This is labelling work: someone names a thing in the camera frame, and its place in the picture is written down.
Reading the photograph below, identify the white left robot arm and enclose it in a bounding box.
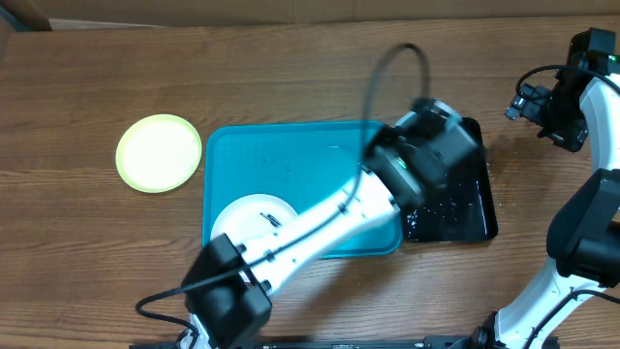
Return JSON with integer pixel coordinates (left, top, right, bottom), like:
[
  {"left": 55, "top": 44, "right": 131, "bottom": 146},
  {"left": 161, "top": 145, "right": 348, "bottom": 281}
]
[{"left": 178, "top": 100, "right": 481, "bottom": 348}]

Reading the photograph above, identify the brown cardboard backdrop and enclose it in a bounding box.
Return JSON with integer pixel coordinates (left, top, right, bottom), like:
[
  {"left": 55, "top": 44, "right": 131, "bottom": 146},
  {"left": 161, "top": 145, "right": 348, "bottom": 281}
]
[{"left": 1, "top": 0, "right": 619, "bottom": 30}]

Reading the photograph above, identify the black rectangular tray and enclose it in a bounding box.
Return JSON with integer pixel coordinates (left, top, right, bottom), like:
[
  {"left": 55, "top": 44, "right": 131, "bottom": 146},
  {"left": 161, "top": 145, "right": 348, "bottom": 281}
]
[{"left": 401, "top": 116, "right": 500, "bottom": 244}]

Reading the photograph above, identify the pink plate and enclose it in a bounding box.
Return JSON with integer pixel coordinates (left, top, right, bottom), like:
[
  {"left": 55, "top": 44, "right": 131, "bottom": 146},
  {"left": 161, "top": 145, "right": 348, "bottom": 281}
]
[{"left": 210, "top": 194, "right": 297, "bottom": 244}]

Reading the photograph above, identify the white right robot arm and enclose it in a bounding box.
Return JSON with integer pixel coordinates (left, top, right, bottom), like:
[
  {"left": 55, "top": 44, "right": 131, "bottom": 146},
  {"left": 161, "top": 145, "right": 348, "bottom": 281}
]
[{"left": 449, "top": 28, "right": 619, "bottom": 348}]

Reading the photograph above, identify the yellow plate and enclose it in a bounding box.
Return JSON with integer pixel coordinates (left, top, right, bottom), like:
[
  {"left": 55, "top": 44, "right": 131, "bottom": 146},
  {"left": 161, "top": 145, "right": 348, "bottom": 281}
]
[{"left": 115, "top": 113, "right": 202, "bottom": 193}]

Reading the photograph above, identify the blue plastic tray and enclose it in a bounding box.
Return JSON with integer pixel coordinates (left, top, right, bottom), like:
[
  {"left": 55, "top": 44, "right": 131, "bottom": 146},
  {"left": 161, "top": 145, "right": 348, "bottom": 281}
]
[{"left": 201, "top": 121, "right": 382, "bottom": 243}]

